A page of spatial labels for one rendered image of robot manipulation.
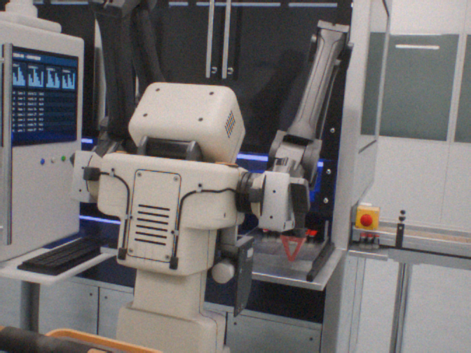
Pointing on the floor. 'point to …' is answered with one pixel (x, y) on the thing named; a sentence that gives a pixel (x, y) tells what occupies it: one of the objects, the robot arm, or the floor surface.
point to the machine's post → (347, 171)
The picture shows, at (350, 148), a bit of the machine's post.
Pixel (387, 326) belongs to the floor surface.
